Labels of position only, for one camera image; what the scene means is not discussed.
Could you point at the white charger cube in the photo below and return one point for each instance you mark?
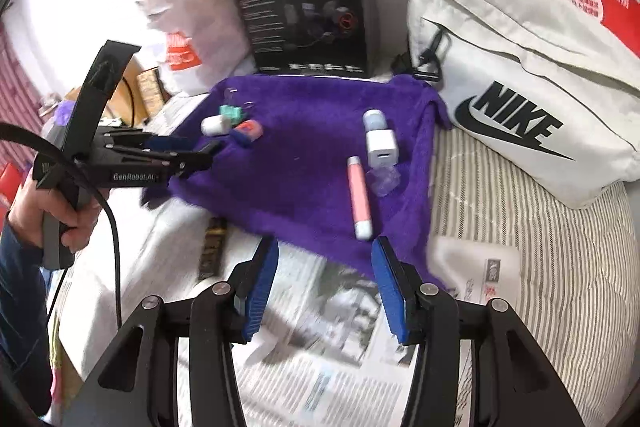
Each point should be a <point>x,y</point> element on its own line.
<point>382,148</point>

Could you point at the person left hand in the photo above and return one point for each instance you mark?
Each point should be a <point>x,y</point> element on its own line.
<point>32,204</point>

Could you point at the white cylindrical roll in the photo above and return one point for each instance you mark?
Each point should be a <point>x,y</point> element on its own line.
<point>217,125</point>

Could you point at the clear plastic cap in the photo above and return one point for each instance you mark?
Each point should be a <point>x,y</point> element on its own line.
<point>383,180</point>

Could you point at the small white blue bottle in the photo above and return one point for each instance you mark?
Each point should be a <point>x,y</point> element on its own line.
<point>374,120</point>

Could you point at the mint green binder clip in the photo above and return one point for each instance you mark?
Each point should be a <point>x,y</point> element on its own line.
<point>236,111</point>

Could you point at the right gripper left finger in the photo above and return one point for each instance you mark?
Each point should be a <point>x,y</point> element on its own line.
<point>253,281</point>

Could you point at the newspaper sheet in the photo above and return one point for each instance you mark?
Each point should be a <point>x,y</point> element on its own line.
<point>323,357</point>

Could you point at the pink highlighter pen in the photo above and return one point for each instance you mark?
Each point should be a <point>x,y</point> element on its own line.
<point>359,199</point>

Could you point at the white Miniso plastic bag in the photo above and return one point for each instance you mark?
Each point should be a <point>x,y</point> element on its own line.
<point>205,42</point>

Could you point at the purple towel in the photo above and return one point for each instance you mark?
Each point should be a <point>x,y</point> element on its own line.
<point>292,182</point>

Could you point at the blue orange round tin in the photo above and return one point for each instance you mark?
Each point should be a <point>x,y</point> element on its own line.
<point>247,133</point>

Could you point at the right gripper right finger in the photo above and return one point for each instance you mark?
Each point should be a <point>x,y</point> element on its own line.
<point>397,292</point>

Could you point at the black gold tube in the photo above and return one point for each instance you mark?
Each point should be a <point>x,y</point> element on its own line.
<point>215,239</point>

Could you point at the black headset box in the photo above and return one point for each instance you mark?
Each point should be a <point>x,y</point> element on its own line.
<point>338,38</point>

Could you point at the dark blue sleeve forearm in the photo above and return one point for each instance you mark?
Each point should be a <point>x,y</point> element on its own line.
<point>24,330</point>

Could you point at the grey Nike bag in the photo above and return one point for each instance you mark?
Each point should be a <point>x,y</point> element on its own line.
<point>539,82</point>

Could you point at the decorated notebook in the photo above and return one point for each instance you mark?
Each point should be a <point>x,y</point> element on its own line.
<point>152,91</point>

